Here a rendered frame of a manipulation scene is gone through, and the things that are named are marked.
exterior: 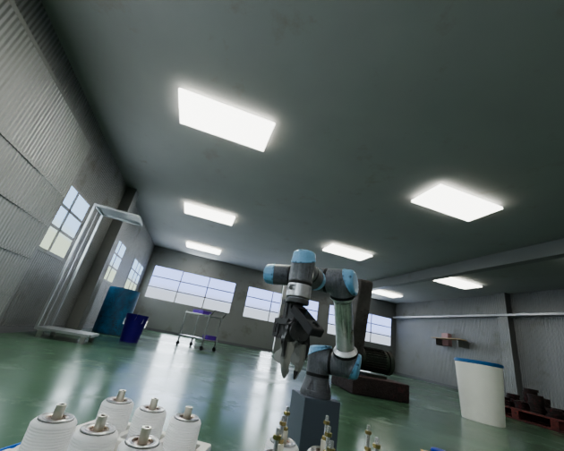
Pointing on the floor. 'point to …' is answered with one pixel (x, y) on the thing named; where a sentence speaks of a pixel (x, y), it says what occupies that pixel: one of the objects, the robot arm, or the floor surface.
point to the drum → (115, 310)
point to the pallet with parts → (543, 412)
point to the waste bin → (132, 327)
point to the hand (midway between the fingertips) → (291, 373)
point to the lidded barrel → (481, 391)
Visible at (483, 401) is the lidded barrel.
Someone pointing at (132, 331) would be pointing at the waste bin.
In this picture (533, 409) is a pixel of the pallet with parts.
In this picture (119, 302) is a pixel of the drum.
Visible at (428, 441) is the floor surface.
